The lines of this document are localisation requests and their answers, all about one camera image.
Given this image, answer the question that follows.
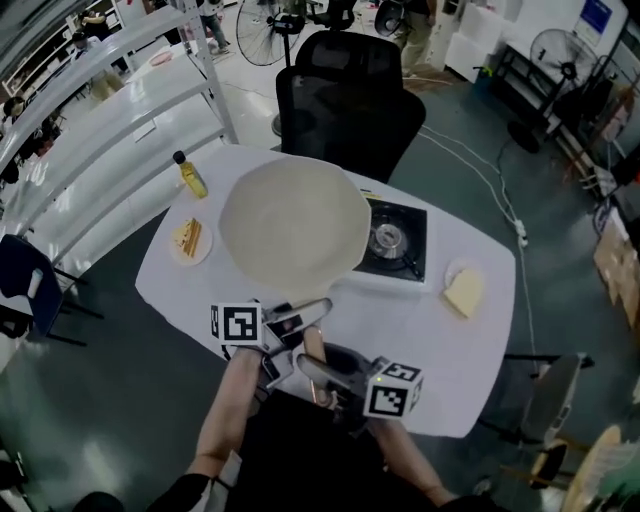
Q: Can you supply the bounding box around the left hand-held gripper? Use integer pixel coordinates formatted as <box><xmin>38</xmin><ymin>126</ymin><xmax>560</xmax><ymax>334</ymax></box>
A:
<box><xmin>209</xmin><ymin>297</ymin><xmax>334</xmax><ymax>394</ymax></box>

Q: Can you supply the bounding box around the wooden coat rack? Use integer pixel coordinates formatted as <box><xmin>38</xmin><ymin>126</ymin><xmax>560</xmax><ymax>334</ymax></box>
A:
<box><xmin>564</xmin><ymin>84</ymin><xmax>640</xmax><ymax>191</ymax></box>

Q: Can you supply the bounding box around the cardboard box pile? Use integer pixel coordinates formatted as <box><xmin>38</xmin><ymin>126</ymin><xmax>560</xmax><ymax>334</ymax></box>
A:
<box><xmin>592</xmin><ymin>219</ymin><xmax>640</xmax><ymax>326</ymax></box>

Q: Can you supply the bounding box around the white shelving unit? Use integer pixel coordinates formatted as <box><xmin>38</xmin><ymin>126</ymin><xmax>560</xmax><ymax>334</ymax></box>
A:
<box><xmin>0</xmin><ymin>0</ymin><xmax>239</xmax><ymax>266</ymax></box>

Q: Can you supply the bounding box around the blue chair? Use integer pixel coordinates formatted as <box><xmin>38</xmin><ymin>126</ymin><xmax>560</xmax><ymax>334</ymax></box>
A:
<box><xmin>0</xmin><ymin>233</ymin><xmax>104</xmax><ymax>349</ymax></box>

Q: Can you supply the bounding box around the cream frying pan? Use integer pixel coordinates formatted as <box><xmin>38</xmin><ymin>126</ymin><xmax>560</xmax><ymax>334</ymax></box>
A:
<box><xmin>218</xmin><ymin>154</ymin><xmax>374</xmax><ymax>409</ymax></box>

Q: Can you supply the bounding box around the white portable induction cooktop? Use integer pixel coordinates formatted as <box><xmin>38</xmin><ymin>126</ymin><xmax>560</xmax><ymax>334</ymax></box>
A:
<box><xmin>349</xmin><ymin>187</ymin><xmax>432</xmax><ymax>296</ymax></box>

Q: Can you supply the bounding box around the grey chair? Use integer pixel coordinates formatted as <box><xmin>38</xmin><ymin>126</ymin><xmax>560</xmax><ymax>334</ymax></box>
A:
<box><xmin>479</xmin><ymin>352</ymin><xmax>596</xmax><ymax>446</ymax></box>

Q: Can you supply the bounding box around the person's left forearm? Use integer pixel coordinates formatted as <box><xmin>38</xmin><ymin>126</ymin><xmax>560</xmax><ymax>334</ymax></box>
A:
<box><xmin>187</xmin><ymin>347</ymin><xmax>264</xmax><ymax>484</ymax></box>

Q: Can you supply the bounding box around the white power cable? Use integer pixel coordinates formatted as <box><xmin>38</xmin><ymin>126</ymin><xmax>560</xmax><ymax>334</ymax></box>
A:
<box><xmin>419</xmin><ymin>124</ymin><xmax>540</xmax><ymax>364</ymax></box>

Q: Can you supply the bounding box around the yellow and black chair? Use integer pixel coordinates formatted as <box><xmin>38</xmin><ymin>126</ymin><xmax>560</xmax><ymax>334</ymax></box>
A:
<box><xmin>499</xmin><ymin>434</ymin><xmax>594</xmax><ymax>491</ymax></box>

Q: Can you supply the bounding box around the round wooden table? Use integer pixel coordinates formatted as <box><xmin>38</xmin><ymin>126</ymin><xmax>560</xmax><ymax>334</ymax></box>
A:
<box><xmin>567</xmin><ymin>424</ymin><xmax>625</xmax><ymax>512</ymax></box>

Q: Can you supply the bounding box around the layered cake slice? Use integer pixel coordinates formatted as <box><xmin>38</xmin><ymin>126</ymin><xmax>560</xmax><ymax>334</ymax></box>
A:
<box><xmin>172</xmin><ymin>217</ymin><xmax>202</xmax><ymax>259</ymax></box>

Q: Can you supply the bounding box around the black metal rack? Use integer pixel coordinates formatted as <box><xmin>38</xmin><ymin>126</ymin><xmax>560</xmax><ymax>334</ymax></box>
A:
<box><xmin>492</xmin><ymin>44</ymin><xmax>561</xmax><ymax>121</ymax></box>

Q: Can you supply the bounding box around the person's black clothing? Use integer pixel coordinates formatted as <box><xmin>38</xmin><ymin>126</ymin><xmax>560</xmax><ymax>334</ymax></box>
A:
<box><xmin>164</xmin><ymin>387</ymin><xmax>481</xmax><ymax>512</ymax></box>

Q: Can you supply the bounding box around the person's right forearm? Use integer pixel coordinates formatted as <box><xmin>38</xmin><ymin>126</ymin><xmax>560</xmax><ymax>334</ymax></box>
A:
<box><xmin>372</xmin><ymin>418</ymin><xmax>451</xmax><ymax>506</ymax></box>

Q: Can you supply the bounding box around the black office chair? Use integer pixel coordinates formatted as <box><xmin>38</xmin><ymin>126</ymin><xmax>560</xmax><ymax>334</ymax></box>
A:
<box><xmin>275</xmin><ymin>29</ymin><xmax>426</xmax><ymax>184</ymax></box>

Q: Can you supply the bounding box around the white cabinet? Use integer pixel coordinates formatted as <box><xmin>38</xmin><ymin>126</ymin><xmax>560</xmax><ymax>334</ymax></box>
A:
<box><xmin>444</xmin><ymin>0</ymin><xmax>507</xmax><ymax>84</ymax></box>

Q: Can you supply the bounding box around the black standing fan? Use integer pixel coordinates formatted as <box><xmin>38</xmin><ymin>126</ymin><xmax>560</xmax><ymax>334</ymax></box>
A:
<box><xmin>235</xmin><ymin>0</ymin><xmax>306</xmax><ymax>136</ymax></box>
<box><xmin>507</xmin><ymin>28</ymin><xmax>599</xmax><ymax>154</ymax></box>

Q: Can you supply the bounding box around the yellow oil bottle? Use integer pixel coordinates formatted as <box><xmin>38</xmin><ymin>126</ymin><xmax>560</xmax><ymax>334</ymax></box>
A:
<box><xmin>172</xmin><ymin>149</ymin><xmax>209</xmax><ymax>200</ymax></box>

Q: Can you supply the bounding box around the table with white tablecloth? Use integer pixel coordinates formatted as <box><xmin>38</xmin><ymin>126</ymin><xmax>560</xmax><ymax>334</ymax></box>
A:
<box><xmin>134</xmin><ymin>144</ymin><xmax>516</xmax><ymax>441</ymax></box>

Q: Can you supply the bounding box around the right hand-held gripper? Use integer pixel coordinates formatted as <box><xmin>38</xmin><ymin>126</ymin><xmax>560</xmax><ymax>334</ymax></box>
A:
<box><xmin>296</xmin><ymin>344</ymin><xmax>424</xmax><ymax>436</ymax></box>

